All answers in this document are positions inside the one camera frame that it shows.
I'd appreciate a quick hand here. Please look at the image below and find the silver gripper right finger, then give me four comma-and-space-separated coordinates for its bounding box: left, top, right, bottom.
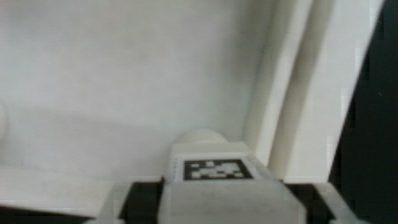
314, 183, 371, 224

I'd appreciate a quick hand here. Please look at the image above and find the white table leg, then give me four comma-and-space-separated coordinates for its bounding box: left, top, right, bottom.
157, 129, 307, 224

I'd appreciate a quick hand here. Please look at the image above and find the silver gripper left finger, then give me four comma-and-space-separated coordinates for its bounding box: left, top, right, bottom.
83, 180, 132, 224

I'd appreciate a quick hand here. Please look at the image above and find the white square table top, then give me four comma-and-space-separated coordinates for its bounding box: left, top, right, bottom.
0, 0, 385, 216

